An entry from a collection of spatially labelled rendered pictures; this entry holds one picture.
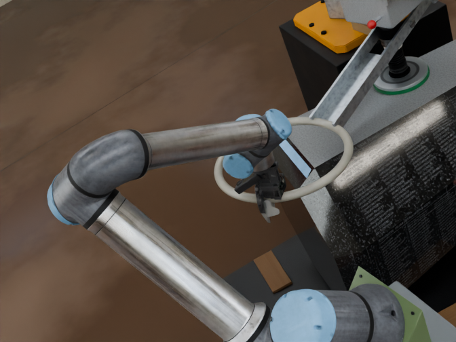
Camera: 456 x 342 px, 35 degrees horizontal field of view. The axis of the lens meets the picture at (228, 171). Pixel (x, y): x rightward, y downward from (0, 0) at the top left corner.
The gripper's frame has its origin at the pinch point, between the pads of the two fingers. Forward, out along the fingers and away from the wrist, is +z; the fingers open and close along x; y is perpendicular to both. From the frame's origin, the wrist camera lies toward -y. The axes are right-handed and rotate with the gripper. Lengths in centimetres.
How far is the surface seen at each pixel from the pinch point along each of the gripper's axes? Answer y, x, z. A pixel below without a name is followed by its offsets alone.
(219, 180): -18.4, 8.9, -7.6
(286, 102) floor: -61, 199, 77
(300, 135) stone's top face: -2, 51, 4
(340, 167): 22.6, 14.4, -7.3
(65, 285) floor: -155, 56, 97
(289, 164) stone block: -5.1, 40.7, 10.0
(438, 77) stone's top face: 48, 77, -2
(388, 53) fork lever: 33, 67, -19
